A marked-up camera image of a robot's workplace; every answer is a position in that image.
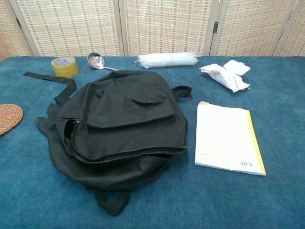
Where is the black fabric backpack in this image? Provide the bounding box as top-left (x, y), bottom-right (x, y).
top-left (23, 71), bottom-right (193, 217)

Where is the white and yellow booklet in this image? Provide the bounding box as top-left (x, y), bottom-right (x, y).
top-left (194, 101), bottom-right (267, 177)

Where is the stainless steel ladle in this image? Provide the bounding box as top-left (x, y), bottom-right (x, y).
top-left (87, 52), bottom-right (121, 72)

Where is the crumpled white red wipes packet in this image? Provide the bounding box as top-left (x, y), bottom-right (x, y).
top-left (199, 63), bottom-right (250, 93)

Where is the woven bamboo folding screen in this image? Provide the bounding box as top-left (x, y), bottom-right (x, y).
top-left (0, 0), bottom-right (305, 58)

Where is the white square plastic lid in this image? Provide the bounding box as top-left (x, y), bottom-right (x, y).
top-left (223, 59), bottom-right (251, 76)

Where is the yellow packing tape roll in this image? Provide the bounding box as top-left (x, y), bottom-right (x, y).
top-left (51, 56), bottom-right (80, 79)

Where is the round woven rattan coaster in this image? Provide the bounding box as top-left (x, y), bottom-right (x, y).
top-left (0, 104), bottom-right (24, 137)

